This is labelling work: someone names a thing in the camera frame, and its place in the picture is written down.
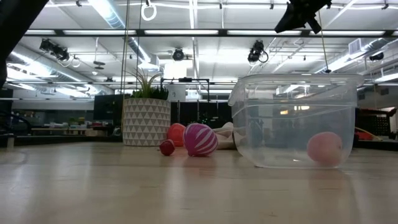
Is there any small red toy cherry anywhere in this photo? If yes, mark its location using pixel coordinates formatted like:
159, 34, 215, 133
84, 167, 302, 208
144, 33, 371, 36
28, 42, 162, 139
159, 139, 175, 157

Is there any thin dark hanging cable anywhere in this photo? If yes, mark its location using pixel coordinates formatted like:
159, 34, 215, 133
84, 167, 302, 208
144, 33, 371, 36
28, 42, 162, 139
120, 0, 131, 138
317, 11, 332, 74

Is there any round black ceiling fixture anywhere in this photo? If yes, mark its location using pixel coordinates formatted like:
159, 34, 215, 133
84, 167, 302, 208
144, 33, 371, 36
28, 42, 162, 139
172, 47, 186, 62

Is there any black hanging camera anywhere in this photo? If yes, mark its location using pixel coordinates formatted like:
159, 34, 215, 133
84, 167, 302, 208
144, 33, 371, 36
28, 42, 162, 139
39, 38, 71, 62
247, 39, 269, 64

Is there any black overhead light bar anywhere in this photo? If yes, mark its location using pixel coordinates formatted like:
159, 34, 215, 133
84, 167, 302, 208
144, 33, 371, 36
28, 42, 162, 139
24, 29, 398, 38

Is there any white sign board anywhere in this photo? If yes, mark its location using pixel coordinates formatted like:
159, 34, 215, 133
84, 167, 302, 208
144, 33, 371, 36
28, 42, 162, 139
167, 84, 187, 103

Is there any black screen panel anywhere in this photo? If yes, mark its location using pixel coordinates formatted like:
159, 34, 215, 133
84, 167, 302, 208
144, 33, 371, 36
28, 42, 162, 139
93, 94, 125, 127

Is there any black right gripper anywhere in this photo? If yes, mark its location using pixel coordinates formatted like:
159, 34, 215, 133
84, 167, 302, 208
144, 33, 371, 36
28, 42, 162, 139
274, 0, 333, 35

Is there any red toy tomato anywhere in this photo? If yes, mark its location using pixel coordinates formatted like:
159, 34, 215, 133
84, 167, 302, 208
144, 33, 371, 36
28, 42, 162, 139
167, 123, 187, 147

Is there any pink toy peach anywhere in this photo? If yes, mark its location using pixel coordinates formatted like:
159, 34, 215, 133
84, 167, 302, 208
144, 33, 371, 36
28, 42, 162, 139
307, 131, 343, 167

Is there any beige pink cloth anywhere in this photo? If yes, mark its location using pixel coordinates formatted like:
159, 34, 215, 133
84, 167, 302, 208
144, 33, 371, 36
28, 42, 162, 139
213, 121, 238, 150

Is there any white looped cable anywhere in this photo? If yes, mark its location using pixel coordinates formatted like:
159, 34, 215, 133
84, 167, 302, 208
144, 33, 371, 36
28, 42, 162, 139
141, 0, 158, 22

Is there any black metal stand frame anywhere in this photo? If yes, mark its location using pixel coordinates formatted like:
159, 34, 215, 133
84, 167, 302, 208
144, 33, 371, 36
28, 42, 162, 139
160, 77, 211, 124

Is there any red and black cart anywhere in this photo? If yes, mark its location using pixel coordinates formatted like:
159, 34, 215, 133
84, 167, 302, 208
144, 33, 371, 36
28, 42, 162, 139
355, 106, 398, 141

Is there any clear plastic tupperware container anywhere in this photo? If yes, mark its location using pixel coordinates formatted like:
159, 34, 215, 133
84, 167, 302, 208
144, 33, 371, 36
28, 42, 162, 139
228, 73, 365, 170

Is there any potted succulent, white patterned pot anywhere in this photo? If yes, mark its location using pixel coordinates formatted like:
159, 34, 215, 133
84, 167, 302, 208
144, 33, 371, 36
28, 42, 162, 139
123, 68, 172, 147

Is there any purple white striped ball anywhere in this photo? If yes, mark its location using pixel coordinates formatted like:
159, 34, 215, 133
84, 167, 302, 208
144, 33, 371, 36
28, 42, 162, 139
183, 123, 219, 157

